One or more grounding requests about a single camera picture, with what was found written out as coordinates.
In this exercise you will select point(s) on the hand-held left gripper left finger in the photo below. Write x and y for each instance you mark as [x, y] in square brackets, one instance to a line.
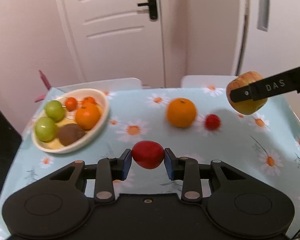
[126, 163]

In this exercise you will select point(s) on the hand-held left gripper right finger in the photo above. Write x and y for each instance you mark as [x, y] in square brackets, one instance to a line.
[169, 163]

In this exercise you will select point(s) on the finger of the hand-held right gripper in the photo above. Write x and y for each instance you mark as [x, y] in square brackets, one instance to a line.
[241, 93]

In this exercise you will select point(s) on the large yellow-red apple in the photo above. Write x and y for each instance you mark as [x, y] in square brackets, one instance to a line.
[247, 107]

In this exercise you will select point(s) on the small red fruit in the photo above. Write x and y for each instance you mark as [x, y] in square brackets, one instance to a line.
[148, 155]
[212, 122]

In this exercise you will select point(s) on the cream oval bowl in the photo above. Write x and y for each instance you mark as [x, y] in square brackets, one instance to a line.
[95, 132]

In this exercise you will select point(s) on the large orange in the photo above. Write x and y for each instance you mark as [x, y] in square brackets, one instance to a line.
[88, 116]
[181, 112]

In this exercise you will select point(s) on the brown kiwi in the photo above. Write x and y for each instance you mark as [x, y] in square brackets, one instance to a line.
[71, 134]

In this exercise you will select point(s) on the small tangerine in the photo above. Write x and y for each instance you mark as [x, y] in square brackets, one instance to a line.
[89, 100]

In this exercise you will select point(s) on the small tomato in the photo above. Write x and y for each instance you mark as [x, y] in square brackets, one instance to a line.
[70, 103]

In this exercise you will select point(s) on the green apple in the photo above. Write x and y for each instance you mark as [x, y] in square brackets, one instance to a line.
[55, 110]
[46, 128]

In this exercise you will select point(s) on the white wardrobe door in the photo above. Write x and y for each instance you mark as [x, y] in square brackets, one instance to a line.
[285, 50]

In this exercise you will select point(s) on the white chair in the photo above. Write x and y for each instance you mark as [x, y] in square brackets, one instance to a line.
[102, 83]
[207, 81]

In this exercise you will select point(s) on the light blue daisy tablecloth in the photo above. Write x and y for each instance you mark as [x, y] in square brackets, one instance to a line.
[150, 127]

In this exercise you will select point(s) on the pink plastic object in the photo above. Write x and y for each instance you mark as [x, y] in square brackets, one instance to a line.
[43, 82]

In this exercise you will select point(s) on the dark furniture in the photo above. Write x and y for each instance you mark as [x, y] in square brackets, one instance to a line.
[2, 150]

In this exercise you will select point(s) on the white panel door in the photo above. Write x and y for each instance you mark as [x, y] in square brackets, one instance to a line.
[115, 35]

